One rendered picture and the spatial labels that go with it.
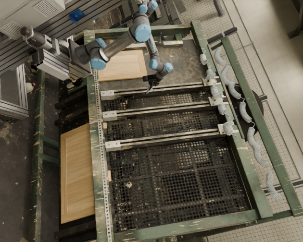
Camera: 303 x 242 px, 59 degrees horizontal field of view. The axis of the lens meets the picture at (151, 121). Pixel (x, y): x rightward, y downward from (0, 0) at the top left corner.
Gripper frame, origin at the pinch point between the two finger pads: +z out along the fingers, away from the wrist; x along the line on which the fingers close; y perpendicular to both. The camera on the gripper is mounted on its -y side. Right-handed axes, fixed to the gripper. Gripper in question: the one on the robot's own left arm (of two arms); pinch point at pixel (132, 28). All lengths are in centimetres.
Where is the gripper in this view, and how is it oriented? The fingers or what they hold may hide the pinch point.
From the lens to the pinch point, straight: 284.9
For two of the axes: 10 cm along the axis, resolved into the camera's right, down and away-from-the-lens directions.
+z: -5.8, 4.2, 7.0
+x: -2.3, -9.1, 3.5
